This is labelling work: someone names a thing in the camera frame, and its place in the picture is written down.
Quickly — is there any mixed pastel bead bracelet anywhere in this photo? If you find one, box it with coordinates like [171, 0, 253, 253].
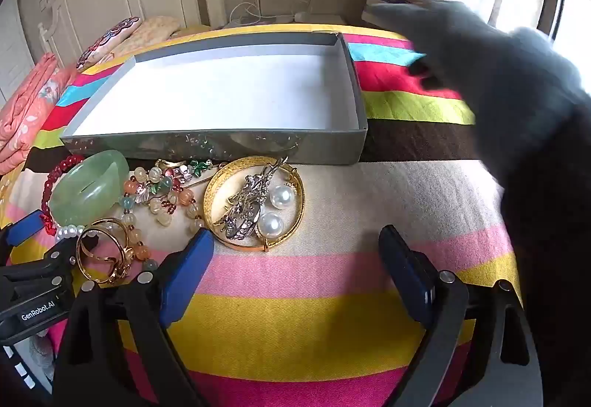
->
[121, 164, 206, 271]

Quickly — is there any striped colourful blanket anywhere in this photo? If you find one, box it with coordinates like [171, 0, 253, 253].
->
[0, 24, 527, 407]

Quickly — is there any person's right forearm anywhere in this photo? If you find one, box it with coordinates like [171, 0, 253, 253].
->
[499, 84, 591, 407]

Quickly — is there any pink floral quilt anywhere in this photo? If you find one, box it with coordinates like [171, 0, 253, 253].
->
[0, 52, 77, 177]

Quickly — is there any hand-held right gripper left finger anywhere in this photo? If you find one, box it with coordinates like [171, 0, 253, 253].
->
[54, 229, 215, 407]

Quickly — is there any embroidered round pillow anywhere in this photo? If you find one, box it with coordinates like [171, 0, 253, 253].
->
[75, 18, 146, 71]

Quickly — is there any gold bangle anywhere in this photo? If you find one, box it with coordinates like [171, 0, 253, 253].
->
[203, 156, 306, 254]

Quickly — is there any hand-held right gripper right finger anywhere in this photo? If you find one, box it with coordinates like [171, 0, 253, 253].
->
[379, 225, 543, 407]

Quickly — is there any white coiled cable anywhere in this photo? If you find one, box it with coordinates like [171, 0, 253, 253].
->
[229, 2, 262, 25]

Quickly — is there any white nightstand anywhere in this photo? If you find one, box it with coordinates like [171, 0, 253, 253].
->
[222, 12, 349, 31]

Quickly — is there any grey cardboard box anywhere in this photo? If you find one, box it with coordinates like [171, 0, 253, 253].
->
[60, 32, 369, 166]

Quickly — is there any dark red bead bracelet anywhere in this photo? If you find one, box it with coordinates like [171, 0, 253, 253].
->
[41, 154, 86, 216]

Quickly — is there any gold openwork ring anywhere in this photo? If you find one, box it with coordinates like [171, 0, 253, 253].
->
[76, 218, 134, 284]

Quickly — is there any green jade bangle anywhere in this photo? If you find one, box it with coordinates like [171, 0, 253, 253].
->
[48, 150, 130, 227]

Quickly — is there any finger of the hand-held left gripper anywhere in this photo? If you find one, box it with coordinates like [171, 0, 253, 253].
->
[0, 241, 80, 298]
[0, 209, 43, 267]

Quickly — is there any person's right hand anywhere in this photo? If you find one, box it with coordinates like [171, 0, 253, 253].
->
[369, 0, 591, 187]

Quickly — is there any yellow patterned pillow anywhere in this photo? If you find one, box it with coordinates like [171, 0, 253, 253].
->
[111, 16, 183, 61]

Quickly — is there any white pearl necklace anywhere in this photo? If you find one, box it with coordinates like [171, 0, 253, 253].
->
[54, 225, 88, 242]

